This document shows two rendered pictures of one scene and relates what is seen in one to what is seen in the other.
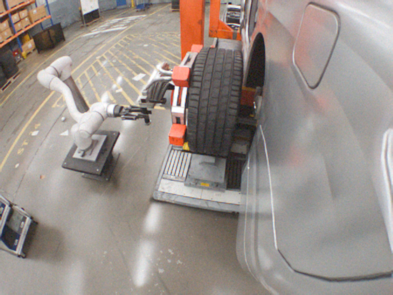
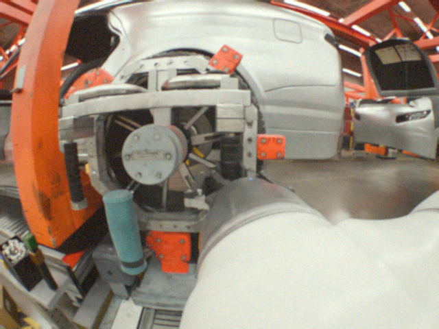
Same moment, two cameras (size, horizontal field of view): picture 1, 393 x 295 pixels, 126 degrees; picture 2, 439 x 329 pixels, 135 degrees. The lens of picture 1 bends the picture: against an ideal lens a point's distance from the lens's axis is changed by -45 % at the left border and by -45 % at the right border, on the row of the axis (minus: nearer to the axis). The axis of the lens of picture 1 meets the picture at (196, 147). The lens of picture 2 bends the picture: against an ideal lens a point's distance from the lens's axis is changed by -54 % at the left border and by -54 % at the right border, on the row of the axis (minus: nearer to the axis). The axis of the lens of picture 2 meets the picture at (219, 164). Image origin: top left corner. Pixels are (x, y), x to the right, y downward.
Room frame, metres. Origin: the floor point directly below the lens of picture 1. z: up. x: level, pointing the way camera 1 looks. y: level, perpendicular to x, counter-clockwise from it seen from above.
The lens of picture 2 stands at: (0.88, 0.65, 0.91)
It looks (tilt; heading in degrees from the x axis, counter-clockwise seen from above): 12 degrees down; 258
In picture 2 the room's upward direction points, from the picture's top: straight up
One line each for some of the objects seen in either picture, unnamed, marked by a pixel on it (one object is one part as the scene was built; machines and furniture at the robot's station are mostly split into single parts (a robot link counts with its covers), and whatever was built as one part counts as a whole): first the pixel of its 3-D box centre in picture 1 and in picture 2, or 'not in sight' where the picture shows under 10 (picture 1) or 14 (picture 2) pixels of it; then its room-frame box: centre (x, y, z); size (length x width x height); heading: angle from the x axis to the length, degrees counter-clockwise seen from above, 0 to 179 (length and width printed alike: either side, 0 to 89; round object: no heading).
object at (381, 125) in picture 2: not in sight; (432, 118); (-3.99, -0.45, 1.49); 4.95 x 1.86 x 1.59; 171
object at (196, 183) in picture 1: (208, 163); (185, 282); (0.90, -0.12, 0.13); 0.50 x 0.36 x 0.10; 171
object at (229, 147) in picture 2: (145, 114); (229, 173); (0.79, 0.31, 0.83); 0.04 x 0.04 x 0.16
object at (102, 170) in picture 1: (95, 157); not in sight; (0.91, 1.04, 0.15); 0.50 x 0.50 x 0.30; 84
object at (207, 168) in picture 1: (210, 151); (182, 256); (0.89, -0.12, 0.32); 0.40 x 0.30 x 0.28; 171
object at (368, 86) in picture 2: not in sight; (376, 96); (-3.10, -1.72, 1.75); 0.68 x 0.16 x 2.46; 81
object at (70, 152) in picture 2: not in sight; (73, 173); (1.13, 0.26, 0.83); 0.04 x 0.04 x 0.16
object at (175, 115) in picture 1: (189, 98); (164, 147); (0.92, 0.05, 0.85); 0.54 x 0.07 x 0.54; 171
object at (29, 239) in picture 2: not in sight; (30, 241); (1.35, 0.28, 0.64); 0.04 x 0.04 x 0.04; 81
